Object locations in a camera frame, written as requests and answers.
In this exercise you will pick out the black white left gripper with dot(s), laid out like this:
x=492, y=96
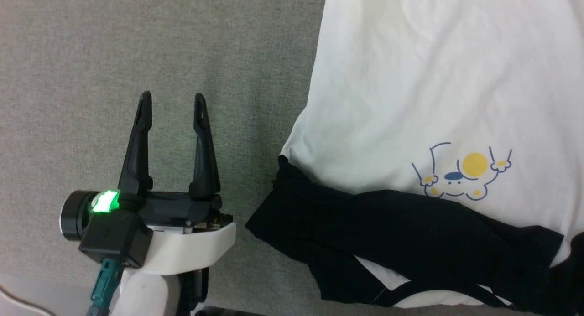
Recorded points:
x=191, y=247

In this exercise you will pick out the white black t-shirt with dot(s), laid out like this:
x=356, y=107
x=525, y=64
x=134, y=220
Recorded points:
x=410, y=79

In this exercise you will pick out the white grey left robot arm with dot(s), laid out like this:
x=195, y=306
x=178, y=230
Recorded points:
x=146, y=293

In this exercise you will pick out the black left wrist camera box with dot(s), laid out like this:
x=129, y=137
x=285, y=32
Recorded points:
x=114, y=238

